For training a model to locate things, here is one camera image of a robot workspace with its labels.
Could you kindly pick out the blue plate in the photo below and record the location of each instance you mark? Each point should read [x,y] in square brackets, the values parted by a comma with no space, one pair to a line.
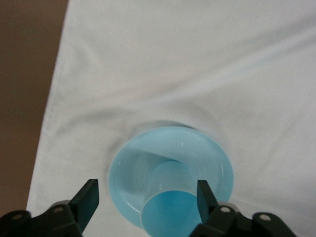
[172,143]

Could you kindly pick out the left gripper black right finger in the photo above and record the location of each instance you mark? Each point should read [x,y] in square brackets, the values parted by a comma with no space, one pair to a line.
[206,205]

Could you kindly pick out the blue cup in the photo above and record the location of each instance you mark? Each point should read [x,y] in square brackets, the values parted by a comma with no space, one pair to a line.
[170,209]

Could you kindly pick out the white cloth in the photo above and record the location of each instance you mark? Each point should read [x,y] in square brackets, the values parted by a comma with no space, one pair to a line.
[172,61]

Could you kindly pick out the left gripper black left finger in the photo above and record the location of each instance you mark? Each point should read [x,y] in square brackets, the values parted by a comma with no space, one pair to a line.
[84,205]

